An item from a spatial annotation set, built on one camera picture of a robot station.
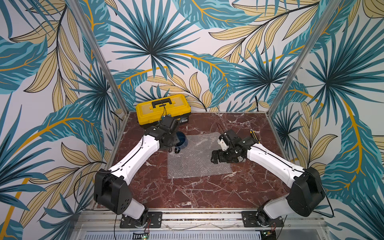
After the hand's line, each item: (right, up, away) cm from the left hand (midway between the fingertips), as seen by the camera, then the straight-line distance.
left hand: (174, 143), depth 82 cm
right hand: (+24, -9, +1) cm, 26 cm away
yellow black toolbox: (-17, +18, +14) cm, 29 cm away
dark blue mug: (+5, +2, -4) cm, 7 cm away
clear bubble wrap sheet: (+12, -12, +12) cm, 21 cm away
